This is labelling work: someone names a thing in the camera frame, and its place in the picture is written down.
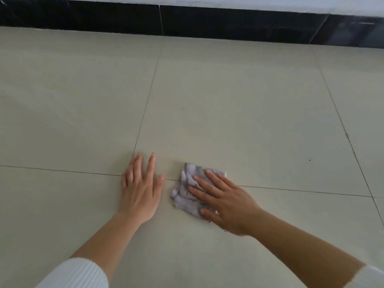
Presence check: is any person's right hand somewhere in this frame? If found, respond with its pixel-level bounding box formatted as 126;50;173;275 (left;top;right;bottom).
187;169;265;237

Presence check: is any person's left hand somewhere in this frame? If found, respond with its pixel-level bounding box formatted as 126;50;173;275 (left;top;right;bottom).
119;152;165;225

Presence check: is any grey cleaning cloth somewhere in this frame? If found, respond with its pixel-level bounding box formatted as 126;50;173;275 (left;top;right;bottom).
170;162;227;221

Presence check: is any person's left forearm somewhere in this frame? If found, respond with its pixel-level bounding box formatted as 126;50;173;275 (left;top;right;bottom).
70;212;152;286

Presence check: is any person's right forearm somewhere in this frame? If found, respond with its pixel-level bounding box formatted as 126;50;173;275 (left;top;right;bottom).
247;207;368;288

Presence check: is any white knit sleeve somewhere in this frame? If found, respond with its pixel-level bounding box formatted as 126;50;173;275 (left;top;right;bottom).
349;265;384;288
35;257;110;288

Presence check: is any black tile baseboard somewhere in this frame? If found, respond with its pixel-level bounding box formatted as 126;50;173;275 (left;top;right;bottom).
0;0;384;49

